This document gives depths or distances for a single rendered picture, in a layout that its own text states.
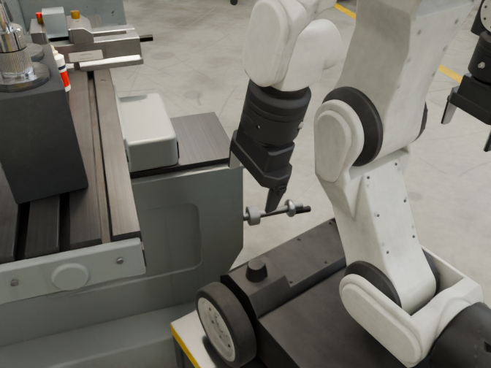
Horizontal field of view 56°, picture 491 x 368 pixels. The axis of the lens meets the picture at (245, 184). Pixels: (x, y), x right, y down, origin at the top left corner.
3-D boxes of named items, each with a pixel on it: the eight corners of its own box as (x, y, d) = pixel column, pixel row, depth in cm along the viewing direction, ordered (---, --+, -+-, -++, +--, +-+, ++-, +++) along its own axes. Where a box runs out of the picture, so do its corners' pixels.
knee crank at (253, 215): (305, 205, 149) (307, 190, 146) (313, 217, 144) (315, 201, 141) (240, 218, 144) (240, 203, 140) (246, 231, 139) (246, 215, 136)
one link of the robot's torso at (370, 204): (451, 303, 97) (437, 74, 82) (387, 351, 88) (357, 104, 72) (392, 277, 110) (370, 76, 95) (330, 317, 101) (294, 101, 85)
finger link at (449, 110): (451, 122, 99) (462, 96, 95) (440, 125, 97) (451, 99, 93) (446, 118, 100) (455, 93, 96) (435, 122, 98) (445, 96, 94)
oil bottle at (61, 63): (71, 85, 116) (61, 41, 110) (71, 91, 113) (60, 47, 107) (53, 87, 115) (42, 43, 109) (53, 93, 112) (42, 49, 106)
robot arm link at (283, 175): (307, 178, 73) (331, 120, 65) (258, 198, 69) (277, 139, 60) (261, 129, 79) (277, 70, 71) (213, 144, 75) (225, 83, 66)
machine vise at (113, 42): (136, 46, 139) (131, 8, 132) (144, 63, 127) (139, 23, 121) (9, 60, 129) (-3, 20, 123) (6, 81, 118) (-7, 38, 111)
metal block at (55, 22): (68, 29, 126) (63, 6, 122) (69, 36, 121) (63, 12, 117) (47, 31, 124) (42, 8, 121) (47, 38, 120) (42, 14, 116)
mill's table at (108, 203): (104, 34, 171) (99, 12, 166) (150, 275, 75) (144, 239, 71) (36, 41, 166) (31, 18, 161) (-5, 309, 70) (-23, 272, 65)
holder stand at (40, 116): (72, 131, 98) (48, 36, 86) (90, 188, 81) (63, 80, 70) (10, 143, 94) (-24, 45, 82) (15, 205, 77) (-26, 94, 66)
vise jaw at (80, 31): (90, 28, 130) (88, 13, 128) (94, 42, 121) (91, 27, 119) (68, 30, 129) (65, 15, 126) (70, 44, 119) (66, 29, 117)
